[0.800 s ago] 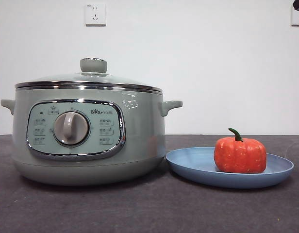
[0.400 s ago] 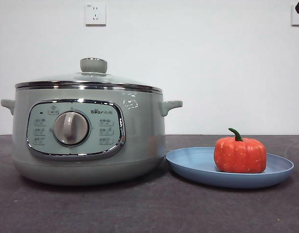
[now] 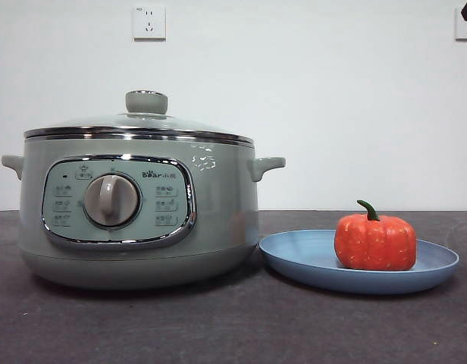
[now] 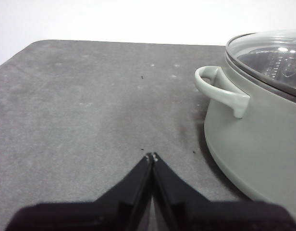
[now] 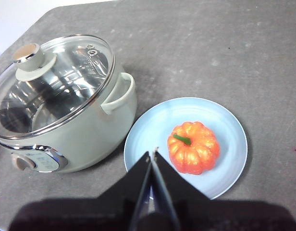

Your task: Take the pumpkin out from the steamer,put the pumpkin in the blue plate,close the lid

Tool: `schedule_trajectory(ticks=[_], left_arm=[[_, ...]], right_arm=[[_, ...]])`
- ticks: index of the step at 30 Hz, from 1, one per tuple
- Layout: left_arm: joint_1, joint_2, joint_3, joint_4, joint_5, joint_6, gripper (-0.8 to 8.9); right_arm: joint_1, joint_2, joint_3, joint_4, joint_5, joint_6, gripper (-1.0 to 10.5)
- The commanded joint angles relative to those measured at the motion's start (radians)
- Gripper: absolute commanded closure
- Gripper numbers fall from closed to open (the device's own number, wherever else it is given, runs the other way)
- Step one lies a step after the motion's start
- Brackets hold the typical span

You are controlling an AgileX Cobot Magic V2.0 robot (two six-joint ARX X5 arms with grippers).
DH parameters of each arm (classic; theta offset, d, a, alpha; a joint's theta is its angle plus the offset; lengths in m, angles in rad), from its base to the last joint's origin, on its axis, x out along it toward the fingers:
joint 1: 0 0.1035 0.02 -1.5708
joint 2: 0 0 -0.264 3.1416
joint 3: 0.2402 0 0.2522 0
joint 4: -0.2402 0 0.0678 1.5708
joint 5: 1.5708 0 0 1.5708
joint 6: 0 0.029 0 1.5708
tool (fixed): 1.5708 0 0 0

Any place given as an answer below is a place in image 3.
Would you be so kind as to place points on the orange toy pumpkin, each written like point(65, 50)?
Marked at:
point(373, 242)

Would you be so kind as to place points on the white wall socket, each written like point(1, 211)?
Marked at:
point(462, 32)
point(150, 22)

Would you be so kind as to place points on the pale green electric steamer pot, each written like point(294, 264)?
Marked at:
point(142, 258)

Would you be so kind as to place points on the blue plate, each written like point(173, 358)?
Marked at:
point(301, 258)

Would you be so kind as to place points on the glass lid with green knob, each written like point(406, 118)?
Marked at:
point(146, 102)

